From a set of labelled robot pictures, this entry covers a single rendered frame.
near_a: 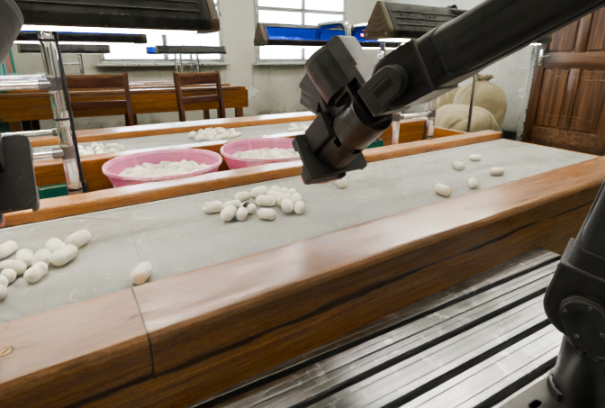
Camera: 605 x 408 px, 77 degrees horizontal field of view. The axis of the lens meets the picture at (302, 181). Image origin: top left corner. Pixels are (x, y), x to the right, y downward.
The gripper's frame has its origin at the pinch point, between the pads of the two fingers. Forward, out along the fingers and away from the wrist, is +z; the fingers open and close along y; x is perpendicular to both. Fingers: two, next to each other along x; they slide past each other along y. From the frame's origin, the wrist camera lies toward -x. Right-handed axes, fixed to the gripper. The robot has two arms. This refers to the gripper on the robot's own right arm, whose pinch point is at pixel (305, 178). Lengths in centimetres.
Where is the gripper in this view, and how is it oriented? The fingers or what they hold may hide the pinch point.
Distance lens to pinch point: 62.0
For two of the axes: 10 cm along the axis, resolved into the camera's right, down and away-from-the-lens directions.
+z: -4.1, 4.2, 8.1
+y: -8.5, 1.6, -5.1
